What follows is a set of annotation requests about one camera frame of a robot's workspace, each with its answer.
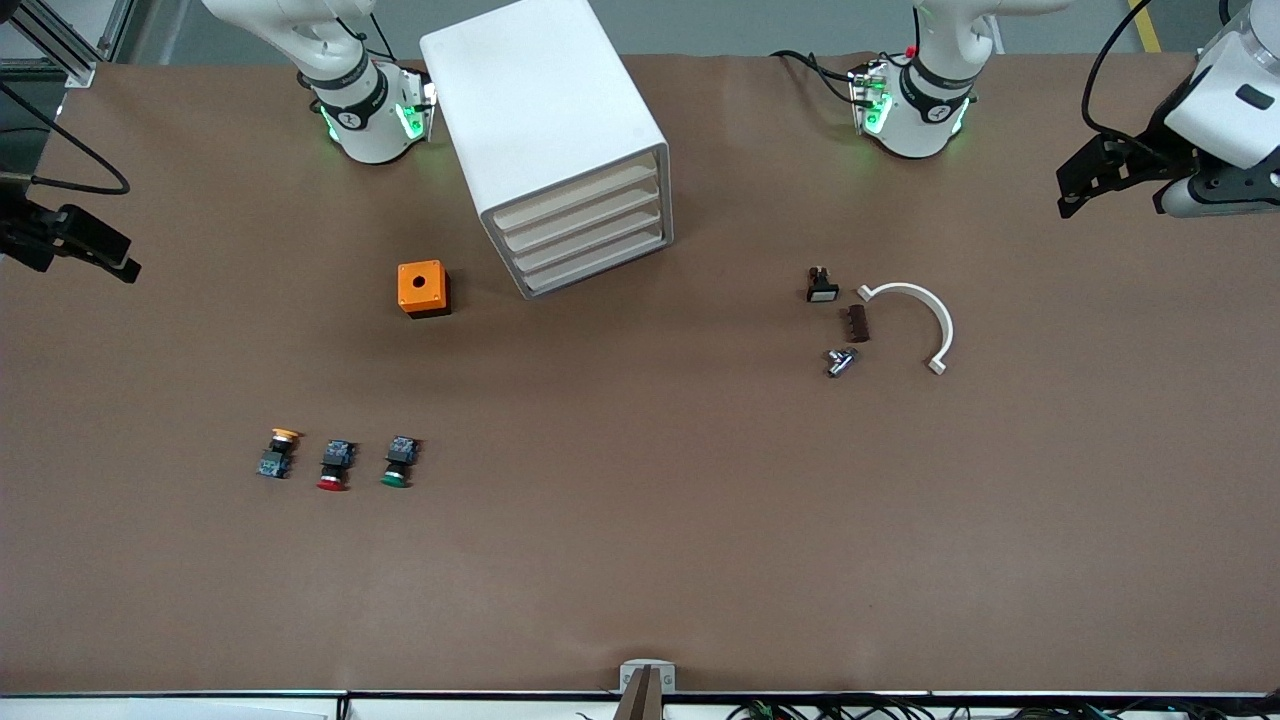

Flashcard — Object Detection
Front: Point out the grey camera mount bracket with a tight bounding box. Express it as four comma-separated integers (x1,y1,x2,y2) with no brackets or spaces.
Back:
617,659,677,720

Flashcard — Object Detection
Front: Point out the black arm base cable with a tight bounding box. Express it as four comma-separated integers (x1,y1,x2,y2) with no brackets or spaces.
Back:
770,48,863,106

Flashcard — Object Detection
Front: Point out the red mushroom push button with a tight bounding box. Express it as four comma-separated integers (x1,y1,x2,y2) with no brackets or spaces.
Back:
316,439,358,492

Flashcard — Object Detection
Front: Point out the white table edge rail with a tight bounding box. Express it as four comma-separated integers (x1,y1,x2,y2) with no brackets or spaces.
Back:
0,690,1280,720

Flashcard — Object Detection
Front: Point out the yellow mushroom push button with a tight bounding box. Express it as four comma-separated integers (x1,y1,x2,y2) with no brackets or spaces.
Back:
256,428,302,480

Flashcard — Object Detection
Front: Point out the green mushroom push button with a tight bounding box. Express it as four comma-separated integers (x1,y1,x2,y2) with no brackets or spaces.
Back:
380,436,421,490

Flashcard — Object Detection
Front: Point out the orange button enclosure box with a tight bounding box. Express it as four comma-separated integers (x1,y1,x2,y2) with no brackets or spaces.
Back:
397,260,452,320

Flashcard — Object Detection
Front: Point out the white curved plastic bracket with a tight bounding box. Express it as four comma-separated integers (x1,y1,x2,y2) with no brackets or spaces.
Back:
857,282,955,376

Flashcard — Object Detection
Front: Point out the black cable bundle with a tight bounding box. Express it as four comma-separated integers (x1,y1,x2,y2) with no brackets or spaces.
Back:
575,695,1280,720

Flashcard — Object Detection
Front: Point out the aluminium frame profile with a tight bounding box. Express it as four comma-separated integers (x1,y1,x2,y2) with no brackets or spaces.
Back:
0,0,136,89

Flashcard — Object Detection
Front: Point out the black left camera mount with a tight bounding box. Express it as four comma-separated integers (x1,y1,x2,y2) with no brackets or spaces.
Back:
1203,160,1280,199

